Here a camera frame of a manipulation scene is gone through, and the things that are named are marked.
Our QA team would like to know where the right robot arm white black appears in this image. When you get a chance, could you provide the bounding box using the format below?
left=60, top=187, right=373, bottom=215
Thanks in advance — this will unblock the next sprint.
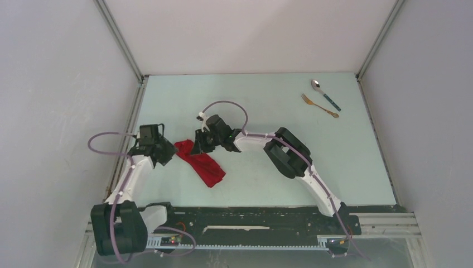
left=191, top=112, right=349, bottom=233

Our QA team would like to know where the red cloth napkin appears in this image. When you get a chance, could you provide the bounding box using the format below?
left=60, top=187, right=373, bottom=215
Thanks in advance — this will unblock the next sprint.
left=174, top=140, right=226, bottom=188

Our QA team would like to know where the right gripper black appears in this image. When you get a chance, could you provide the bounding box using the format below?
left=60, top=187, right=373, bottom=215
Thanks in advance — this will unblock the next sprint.
left=191, top=128, right=223, bottom=156

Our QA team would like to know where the left corner aluminium profile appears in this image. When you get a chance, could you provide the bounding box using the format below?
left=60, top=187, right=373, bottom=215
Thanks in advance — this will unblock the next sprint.
left=94, top=0, right=149, bottom=199

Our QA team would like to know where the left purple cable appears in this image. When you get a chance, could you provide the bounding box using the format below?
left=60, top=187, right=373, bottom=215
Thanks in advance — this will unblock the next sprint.
left=87, top=131, right=196, bottom=264

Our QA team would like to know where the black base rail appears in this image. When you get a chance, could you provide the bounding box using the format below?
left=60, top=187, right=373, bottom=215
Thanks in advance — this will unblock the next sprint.
left=163, top=206, right=361, bottom=248

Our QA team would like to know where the corner aluminium profile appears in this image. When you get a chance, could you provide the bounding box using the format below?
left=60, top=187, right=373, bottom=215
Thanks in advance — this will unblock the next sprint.
left=355, top=0, right=408, bottom=204
left=94, top=0, right=149, bottom=199

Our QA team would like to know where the aluminium frame rail front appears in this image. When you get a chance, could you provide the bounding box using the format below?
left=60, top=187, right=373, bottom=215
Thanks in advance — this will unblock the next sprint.
left=75, top=212, right=422, bottom=268

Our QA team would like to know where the silver spoon blue handle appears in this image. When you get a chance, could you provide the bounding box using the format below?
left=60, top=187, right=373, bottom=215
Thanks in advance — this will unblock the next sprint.
left=311, top=80, right=341, bottom=112

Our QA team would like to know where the right corner aluminium profile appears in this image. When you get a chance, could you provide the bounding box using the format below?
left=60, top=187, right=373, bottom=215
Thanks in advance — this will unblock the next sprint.
left=355, top=0, right=408, bottom=204

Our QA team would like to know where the gold fork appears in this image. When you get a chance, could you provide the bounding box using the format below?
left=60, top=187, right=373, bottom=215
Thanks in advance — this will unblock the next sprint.
left=301, top=94, right=339, bottom=118

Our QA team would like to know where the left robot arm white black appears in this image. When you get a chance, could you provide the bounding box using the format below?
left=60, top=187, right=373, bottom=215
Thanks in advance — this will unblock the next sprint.
left=90, top=123, right=177, bottom=259

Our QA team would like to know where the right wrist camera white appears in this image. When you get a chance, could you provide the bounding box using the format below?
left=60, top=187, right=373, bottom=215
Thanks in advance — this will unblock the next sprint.
left=196, top=112, right=210, bottom=132

